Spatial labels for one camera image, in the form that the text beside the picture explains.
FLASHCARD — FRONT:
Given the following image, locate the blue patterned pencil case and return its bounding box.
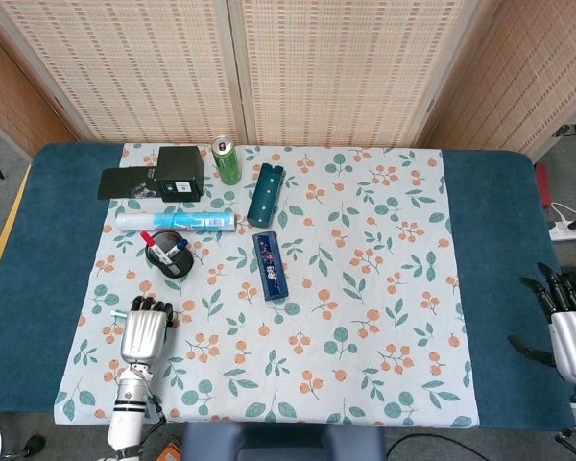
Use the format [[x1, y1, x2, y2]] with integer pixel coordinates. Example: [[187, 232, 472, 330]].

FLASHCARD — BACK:
[[252, 230, 290, 303]]

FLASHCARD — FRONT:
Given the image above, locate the white power strip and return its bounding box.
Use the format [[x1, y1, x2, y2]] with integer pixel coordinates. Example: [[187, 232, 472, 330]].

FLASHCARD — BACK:
[[548, 219, 576, 242]]

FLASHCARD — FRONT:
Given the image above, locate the black microphone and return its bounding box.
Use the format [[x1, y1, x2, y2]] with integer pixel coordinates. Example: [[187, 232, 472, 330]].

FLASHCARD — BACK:
[[7, 434, 47, 458]]

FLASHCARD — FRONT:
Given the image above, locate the floral print tablecloth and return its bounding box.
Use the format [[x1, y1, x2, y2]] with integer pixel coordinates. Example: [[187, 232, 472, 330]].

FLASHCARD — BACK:
[[52, 142, 481, 429]]

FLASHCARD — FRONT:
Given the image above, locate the dark teal pencil case base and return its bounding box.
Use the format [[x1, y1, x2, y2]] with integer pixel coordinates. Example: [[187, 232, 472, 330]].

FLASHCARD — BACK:
[[247, 162, 286, 229]]

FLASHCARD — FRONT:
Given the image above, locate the black cardboard box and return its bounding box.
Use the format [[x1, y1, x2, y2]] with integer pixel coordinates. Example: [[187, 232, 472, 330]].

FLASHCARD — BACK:
[[154, 146, 206, 204]]

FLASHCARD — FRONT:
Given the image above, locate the green drink can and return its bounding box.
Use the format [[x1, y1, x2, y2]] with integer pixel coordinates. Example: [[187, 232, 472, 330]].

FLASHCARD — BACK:
[[211, 135, 244, 186]]

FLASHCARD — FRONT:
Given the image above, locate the red marker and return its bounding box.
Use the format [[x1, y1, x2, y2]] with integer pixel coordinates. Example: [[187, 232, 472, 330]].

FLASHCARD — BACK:
[[140, 230, 180, 276]]

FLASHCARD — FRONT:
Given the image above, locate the woven bamboo screen panel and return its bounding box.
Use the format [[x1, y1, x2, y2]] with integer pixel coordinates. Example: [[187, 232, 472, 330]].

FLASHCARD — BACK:
[[0, 0, 249, 145], [228, 0, 491, 148]]

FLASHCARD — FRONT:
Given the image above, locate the black floor cable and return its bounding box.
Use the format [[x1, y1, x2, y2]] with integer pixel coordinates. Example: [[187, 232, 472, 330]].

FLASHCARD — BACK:
[[386, 433, 491, 461]]

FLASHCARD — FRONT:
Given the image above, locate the dark blue table cover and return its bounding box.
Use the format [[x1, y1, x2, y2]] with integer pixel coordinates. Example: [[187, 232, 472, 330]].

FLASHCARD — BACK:
[[0, 142, 576, 431]]

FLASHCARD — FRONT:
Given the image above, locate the brown perforated screen panel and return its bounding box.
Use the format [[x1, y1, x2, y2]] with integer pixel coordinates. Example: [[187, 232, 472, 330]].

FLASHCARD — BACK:
[[0, 18, 81, 159], [421, 0, 576, 162]]

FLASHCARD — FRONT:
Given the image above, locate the flat black card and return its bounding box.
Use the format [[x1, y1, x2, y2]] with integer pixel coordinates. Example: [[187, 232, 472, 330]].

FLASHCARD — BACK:
[[96, 166, 159, 201]]

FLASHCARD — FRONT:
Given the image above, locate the red flat object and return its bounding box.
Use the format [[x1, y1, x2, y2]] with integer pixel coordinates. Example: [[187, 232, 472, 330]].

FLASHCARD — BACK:
[[535, 162, 554, 210]]

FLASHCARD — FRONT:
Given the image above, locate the blue white plastic bag roll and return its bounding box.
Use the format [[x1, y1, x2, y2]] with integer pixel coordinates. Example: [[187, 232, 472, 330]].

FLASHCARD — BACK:
[[115, 208, 238, 234]]

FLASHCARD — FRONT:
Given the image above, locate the blue chair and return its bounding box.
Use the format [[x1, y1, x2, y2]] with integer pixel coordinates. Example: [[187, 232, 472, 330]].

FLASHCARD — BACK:
[[180, 422, 388, 461]]

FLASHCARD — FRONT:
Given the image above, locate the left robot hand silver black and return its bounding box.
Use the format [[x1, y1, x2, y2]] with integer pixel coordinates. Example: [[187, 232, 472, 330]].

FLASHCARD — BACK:
[[119, 296, 176, 366]]

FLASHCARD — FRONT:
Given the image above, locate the white power cable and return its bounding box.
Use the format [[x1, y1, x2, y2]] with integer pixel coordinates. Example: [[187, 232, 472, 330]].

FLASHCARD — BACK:
[[550, 201, 576, 228]]

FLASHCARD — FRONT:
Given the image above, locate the blue marker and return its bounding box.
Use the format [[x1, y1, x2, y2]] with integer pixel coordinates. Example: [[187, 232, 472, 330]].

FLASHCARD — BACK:
[[165, 238, 189, 264]]

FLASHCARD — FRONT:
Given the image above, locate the black pen holder cup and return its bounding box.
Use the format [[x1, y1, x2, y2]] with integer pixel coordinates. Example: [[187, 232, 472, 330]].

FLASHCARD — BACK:
[[144, 230, 195, 279]]

